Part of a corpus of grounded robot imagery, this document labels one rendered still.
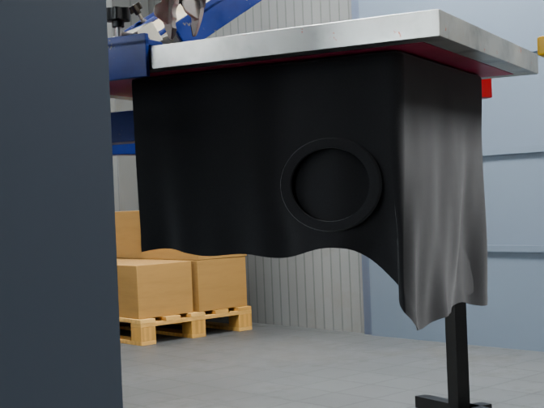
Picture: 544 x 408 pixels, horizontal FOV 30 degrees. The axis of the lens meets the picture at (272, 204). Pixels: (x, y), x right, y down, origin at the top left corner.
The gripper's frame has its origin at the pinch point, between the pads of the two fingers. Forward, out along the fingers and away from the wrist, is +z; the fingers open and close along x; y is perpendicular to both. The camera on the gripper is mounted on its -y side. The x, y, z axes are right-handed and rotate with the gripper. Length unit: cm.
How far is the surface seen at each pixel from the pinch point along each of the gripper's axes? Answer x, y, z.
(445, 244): 51, 2, 42
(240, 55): 28.3, 29.3, 10.8
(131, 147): -51, -53, 17
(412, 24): 56, 29, 9
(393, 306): -86, -326, 88
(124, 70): 7.4, 30.3, 11.3
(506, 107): -17, -300, -7
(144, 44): 11.5, 30.4, 7.4
